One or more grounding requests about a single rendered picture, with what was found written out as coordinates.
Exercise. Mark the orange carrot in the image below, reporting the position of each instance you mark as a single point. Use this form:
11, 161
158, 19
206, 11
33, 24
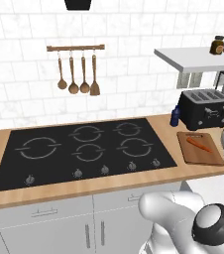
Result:
200, 145

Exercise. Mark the white cupboard front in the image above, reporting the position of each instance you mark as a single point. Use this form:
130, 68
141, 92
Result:
213, 187

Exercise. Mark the black range hood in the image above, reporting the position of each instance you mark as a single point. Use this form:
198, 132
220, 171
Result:
78, 4

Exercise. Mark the white cupboard door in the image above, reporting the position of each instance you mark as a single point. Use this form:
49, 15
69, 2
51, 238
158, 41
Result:
51, 236
120, 231

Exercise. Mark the dark jar with yellow label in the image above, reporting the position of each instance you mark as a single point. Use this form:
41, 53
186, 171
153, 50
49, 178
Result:
217, 45

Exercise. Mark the white drawer front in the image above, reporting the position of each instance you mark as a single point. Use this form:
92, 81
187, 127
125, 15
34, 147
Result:
18, 215
117, 198

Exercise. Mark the black hob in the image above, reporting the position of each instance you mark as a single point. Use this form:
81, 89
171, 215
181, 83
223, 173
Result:
84, 155

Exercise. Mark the grey wall socket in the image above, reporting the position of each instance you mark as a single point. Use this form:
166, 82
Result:
183, 80
195, 79

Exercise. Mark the blue bottle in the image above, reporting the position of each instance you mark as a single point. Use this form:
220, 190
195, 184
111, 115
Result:
175, 116

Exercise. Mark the wooden spatula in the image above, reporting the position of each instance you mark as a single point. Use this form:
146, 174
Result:
94, 87

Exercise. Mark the wooden cutting board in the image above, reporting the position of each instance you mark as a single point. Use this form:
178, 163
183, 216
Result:
200, 152

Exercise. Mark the black toaster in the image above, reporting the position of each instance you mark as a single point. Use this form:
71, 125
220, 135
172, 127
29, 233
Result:
203, 110

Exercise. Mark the small wooden spoon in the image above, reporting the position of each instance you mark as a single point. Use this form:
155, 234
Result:
61, 82

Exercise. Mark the wooden utensil rail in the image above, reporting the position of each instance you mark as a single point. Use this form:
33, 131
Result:
76, 48

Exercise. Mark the wooden ladle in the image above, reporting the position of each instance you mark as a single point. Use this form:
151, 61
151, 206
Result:
73, 87

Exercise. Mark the white wall shelf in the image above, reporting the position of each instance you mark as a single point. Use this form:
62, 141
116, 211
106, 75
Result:
196, 58

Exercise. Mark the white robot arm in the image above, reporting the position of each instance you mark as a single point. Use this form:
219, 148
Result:
170, 215

